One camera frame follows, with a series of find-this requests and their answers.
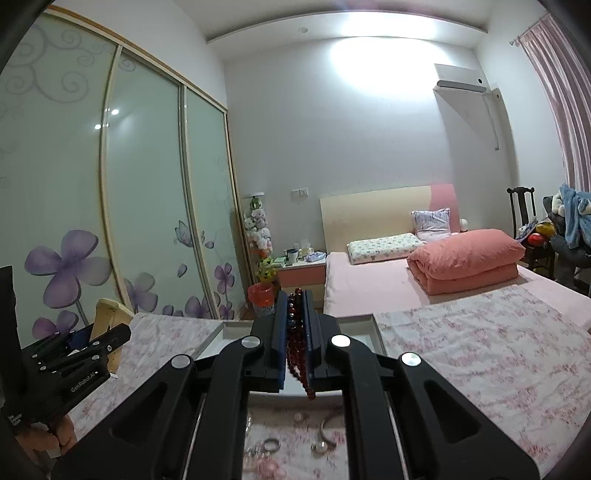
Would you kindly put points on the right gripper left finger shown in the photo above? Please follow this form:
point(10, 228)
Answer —
point(187, 421)

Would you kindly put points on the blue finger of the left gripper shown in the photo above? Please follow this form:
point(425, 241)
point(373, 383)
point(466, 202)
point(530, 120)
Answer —
point(80, 338)

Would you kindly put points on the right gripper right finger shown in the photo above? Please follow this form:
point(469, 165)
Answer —
point(403, 419)

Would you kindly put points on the silver cuff bangle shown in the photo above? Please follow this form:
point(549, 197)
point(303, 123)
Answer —
point(326, 440)

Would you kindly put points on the person's left hand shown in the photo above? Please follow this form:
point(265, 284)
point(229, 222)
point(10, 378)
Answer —
point(63, 437)

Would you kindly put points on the wooden chair back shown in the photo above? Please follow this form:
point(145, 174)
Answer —
point(109, 314)

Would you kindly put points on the floral pink bedsheet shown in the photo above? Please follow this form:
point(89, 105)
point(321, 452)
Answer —
point(520, 361)

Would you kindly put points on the pearl earring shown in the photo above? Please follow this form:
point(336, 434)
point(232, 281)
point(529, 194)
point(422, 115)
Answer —
point(319, 447)

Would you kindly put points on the red waste bin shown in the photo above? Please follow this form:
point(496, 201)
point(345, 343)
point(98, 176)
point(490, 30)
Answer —
point(262, 296)

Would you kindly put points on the sliding wardrobe with flowers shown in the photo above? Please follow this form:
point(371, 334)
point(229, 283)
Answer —
point(116, 182)

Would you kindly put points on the pink bed mattress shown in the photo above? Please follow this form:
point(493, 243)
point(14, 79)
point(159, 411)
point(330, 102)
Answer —
point(354, 290)

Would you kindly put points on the folded salmon duvet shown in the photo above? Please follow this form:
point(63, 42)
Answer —
point(466, 261)

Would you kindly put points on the pink bedside table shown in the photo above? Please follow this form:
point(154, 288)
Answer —
point(303, 274)

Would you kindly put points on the floral white pillow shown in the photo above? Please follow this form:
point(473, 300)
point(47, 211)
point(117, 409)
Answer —
point(383, 249)

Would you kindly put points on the plush toy column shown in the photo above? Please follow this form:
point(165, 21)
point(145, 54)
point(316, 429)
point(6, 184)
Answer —
point(257, 232)

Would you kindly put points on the black wooden chair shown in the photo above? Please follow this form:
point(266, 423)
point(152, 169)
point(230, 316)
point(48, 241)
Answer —
point(539, 256)

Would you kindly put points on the lilac patterned pillow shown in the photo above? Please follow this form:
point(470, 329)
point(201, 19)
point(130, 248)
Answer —
point(431, 226)

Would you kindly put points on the cream and pink headboard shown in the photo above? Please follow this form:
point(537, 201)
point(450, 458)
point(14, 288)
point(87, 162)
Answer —
point(382, 213)

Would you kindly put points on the blue plush blanket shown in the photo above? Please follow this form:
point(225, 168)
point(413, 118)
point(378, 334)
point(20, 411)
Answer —
point(577, 216)

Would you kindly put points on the white air conditioner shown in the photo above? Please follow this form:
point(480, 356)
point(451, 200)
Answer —
point(462, 79)

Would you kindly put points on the pink curtain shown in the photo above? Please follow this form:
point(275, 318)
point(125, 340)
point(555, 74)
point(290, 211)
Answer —
point(566, 82)

